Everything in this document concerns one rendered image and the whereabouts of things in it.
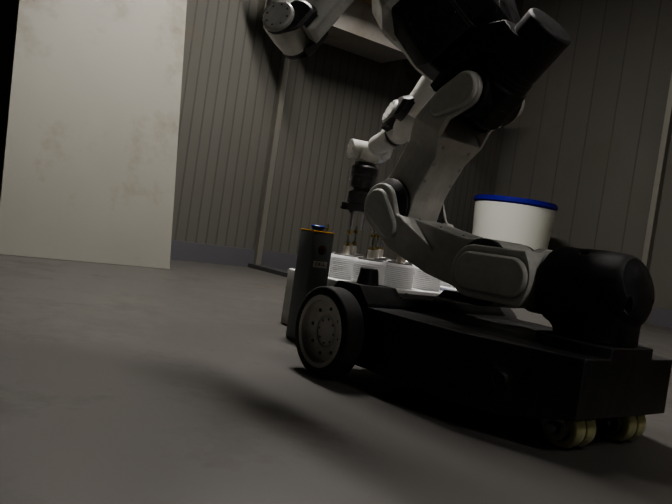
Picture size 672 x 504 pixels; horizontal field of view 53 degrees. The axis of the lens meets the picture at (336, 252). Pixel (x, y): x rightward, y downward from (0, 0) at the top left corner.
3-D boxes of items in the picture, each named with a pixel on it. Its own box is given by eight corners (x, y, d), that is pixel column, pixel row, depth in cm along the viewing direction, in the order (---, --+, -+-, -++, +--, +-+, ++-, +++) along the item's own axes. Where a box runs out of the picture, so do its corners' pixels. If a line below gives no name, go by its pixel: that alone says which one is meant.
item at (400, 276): (412, 324, 208) (420, 266, 208) (397, 325, 200) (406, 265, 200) (385, 318, 213) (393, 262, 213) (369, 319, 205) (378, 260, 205)
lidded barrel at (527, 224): (560, 308, 493) (575, 208, 491) (506, 304, 457) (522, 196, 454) (496, 295, 541) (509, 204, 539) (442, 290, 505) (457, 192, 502)
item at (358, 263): (349, 321, 194) (359, 259, 193) (341, 316, 203) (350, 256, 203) (381, 325, 196) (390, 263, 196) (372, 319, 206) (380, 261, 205)
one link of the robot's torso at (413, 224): (565, 263, 146) (430, 182, 181) (505, 254, 134) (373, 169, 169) (534, 325, 150) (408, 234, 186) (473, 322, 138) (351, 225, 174)
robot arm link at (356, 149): (381, 177, 222) (386, 143, 222) (351, 172, 218) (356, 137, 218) (368, 178, 233) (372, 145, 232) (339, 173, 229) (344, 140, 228)
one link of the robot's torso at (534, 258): (580, 318, 141) (590, 255, 141) (520, 314, 129) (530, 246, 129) (503, 302, 158) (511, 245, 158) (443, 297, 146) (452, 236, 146)
